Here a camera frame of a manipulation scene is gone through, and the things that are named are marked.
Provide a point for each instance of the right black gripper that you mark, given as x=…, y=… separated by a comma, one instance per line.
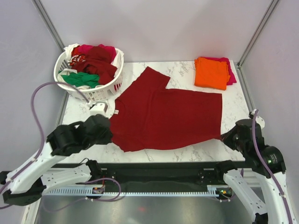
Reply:
x=226, y=137

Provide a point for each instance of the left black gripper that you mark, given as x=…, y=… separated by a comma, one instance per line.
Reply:
x=108, y=139

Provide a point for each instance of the dark red t shirt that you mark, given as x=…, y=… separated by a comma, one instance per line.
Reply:
x=150, y=116

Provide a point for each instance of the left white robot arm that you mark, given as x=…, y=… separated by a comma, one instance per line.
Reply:
x=29, y=182

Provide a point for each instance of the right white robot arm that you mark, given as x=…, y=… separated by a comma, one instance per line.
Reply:
x=268, y=165

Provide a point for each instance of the pile of red shirts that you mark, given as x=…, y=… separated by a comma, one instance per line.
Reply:
x=95, y=60

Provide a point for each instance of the white laundry basket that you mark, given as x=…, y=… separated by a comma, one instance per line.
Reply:
x=96, y=94

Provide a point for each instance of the green t shirt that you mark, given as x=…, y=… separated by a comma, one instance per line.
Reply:
x=82, y=79

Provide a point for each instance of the folded pink t shirt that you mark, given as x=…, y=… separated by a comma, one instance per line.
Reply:
x=232, y=79

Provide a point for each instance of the folded orange t shirt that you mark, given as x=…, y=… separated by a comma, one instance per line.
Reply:
x=211, y=74

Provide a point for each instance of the white cloth in basket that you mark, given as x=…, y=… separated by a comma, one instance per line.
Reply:
x=66, y=71

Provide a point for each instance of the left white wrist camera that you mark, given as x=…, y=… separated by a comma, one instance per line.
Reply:
x=98, y=108

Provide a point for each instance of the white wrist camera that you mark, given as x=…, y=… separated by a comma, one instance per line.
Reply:
x=98, y=108
x=259, y=119

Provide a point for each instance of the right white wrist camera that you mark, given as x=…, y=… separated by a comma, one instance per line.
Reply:
x=259, y=119

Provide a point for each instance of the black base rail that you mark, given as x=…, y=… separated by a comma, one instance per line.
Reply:
x=161, y=177

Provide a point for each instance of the white slotted cable duct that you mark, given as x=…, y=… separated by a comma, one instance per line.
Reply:
x=80, y=190

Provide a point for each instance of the left aluminium frame post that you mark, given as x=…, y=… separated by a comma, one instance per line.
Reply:
x=48, y=22

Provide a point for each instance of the aluminium frame post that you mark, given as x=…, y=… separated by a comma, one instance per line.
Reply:
x=48, y=22
x=262, y=24

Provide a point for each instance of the right aluminium frame post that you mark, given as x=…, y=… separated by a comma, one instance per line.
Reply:
x=262, y=24

